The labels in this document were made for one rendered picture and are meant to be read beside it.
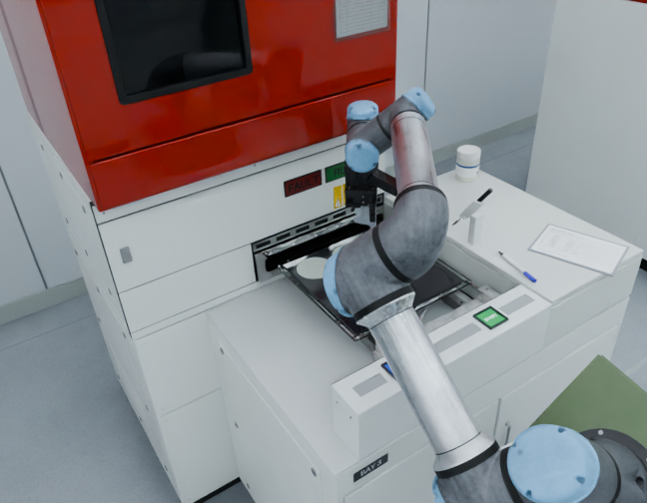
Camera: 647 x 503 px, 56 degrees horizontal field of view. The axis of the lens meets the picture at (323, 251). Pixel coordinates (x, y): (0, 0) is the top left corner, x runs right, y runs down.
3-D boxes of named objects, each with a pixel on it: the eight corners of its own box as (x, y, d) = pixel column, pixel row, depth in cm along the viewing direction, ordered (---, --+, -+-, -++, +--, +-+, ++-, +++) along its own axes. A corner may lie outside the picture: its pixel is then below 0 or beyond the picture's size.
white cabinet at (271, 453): (241, 492, 210) (204, 312, 164) (447, 372, 252) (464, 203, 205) (346, 664, 165) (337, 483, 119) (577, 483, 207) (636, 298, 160)
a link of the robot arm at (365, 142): (375, 129, 127) (375, 105, 136) (335, 159, 133) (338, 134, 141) (398, 153, 130) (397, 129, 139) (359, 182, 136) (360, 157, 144)
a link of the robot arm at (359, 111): (344, 114, 138) (345, 98, 144) (346, 156, 145) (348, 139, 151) (378, 113, 137) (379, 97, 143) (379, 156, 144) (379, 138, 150)
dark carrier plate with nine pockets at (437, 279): (283, 266, 166) (283, 264, 166) (381, 226, 181) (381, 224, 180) (356, 335, 142) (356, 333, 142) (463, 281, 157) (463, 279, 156)
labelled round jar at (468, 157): (449, 176, 190) (452, 149, 184) (466, 170, 193) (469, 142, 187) (465, 185, 185) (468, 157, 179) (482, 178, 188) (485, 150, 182)
